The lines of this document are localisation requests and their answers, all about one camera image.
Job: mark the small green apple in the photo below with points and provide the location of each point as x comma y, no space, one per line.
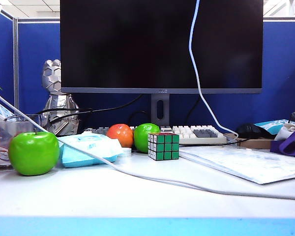
142,137

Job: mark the orange fruit beside keyboard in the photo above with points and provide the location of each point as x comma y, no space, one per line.
120,136

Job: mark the Rubik's cube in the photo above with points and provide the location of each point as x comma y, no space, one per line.
164,147

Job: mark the small white tape roll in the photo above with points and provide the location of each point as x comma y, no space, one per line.
127,152

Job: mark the white and grey keyboard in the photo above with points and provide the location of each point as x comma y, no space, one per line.
189,134

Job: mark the black AOC computer monitor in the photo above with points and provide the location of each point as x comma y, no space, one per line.
137,44

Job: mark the light blue wet wipes pack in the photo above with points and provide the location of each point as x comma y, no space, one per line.
75,161

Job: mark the silver faceted figurine statue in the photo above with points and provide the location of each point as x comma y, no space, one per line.
61,105

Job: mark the black computer mouse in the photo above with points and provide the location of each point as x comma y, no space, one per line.
247,131

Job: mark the brown cardboard sheet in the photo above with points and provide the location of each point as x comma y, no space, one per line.
259,143

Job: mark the clear plastic document bag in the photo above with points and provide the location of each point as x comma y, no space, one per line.
255,164

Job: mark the large green apple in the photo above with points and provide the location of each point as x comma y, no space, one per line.
33,155

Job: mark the teal and white packet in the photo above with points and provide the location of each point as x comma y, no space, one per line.
274,123

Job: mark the white cup-shaped object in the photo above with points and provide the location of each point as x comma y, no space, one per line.
284,132

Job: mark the clear glass bowl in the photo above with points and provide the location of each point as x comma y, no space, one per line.
6,137

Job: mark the white power strip blue sockets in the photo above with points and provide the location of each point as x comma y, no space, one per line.
0,110

